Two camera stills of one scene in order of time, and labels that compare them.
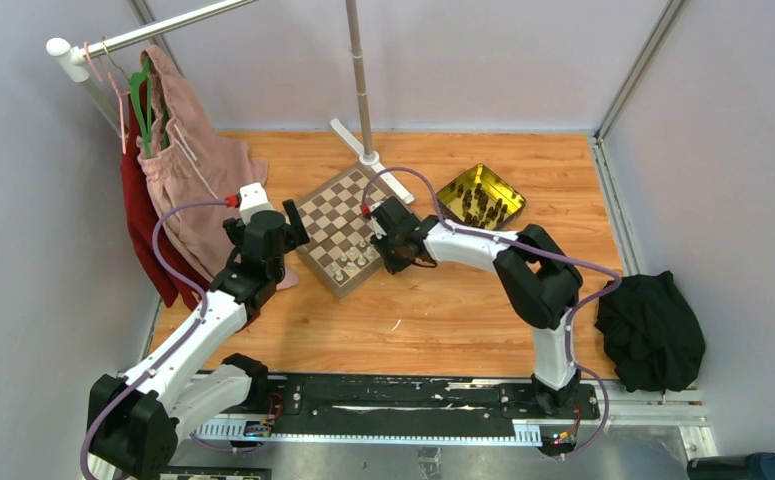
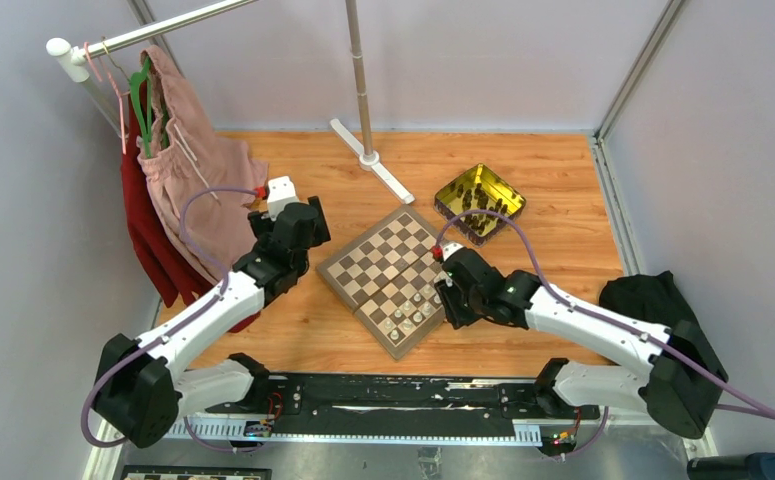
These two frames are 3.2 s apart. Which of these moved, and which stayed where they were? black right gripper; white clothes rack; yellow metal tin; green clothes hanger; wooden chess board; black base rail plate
Moved: black right gripper; wooden chess board
Stayed: white clothes rack; black base rail plate; green clothes hanger; yellow metal tin
